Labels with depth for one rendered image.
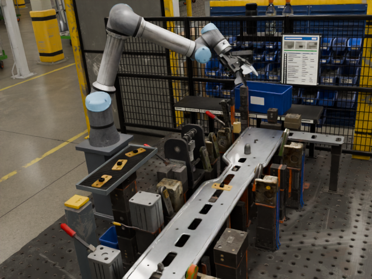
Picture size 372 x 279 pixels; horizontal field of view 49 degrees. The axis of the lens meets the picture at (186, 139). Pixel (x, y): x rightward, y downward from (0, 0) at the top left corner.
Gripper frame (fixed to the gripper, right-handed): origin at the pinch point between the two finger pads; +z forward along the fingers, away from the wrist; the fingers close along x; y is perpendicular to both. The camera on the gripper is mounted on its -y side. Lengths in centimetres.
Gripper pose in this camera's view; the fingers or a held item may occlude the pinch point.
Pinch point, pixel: (253, 81)
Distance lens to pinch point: 205.5
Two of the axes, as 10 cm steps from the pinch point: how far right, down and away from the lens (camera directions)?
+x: 2.3, -2.3, -9.5
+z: 6.0, 7.9, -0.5
